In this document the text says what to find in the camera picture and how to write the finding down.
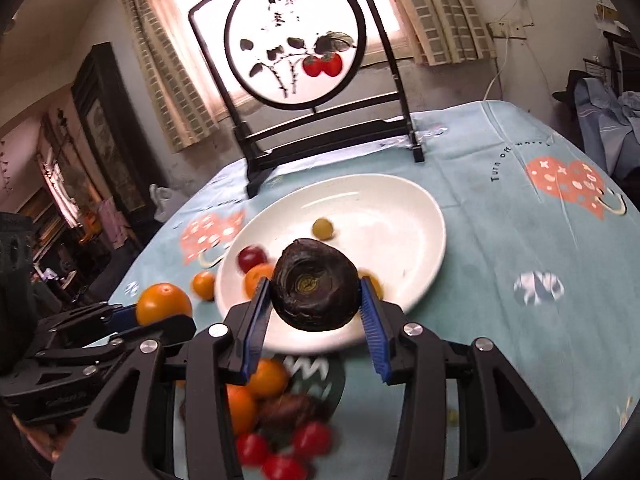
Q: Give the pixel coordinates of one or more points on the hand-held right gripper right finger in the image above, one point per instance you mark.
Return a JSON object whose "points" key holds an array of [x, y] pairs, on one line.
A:
{"points": [[372, 330]]}

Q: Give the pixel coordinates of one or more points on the round painted table screen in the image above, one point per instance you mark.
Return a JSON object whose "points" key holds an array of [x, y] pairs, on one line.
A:
{"points": [[325, 136]]}

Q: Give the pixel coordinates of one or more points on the light blue printed tablecloth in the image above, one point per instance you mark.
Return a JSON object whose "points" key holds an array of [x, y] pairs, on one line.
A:
{"points": [[500, 260]]}

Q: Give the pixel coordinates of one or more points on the wall power outlet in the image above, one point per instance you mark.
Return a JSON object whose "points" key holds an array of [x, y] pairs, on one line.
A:
{"points": [[507, 30]]}

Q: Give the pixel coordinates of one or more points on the white oval plate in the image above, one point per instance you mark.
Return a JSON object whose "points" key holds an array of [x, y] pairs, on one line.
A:
{"points": [[380, 230]]}

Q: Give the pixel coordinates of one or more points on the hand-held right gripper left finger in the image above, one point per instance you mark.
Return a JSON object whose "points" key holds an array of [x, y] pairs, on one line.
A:
{"points": [[255, 330]]}

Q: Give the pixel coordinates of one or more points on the large orange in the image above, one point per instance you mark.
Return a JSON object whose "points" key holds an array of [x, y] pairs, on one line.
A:
{"points": [[242, 410], [162, 302]]}

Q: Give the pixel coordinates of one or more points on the checked curtain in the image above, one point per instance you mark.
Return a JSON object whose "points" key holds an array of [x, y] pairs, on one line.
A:
{"points": [[165, 85], [440, 15]]}

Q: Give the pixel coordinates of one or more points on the dark cloth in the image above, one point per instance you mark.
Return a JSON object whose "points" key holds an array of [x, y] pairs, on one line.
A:
{"points": [[567, 91]]}

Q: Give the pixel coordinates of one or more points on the dark framed painting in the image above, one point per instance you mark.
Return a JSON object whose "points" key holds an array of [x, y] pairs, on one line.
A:
{"points": [[107, 130]]}

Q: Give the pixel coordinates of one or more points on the dark red plum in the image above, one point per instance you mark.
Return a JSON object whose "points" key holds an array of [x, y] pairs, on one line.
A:
{"points": [[251, 258]]}

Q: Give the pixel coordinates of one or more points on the green grape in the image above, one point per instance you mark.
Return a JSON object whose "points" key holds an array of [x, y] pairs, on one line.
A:
{"points": [[452, 416], [323, 228]]}

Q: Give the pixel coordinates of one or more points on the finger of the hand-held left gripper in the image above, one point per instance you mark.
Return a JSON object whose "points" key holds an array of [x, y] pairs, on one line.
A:
{"points": [[167, 330], [122, 316]]}

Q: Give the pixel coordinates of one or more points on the white plastic bag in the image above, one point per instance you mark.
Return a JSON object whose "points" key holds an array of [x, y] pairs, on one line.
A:
{"points": [[161, 202]]}

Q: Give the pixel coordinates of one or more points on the pink cloth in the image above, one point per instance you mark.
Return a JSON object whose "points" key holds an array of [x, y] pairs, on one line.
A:
{"points": [[107, 222]]}

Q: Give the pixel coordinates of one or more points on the pile of blue clothes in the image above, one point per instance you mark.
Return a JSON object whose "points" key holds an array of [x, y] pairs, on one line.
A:
{"points": [[600, 115]]}

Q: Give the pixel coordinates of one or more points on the red cherry tomato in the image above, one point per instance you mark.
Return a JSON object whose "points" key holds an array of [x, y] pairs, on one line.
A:
{"points": [[252, 448], [312, 439], [282, 467]]}

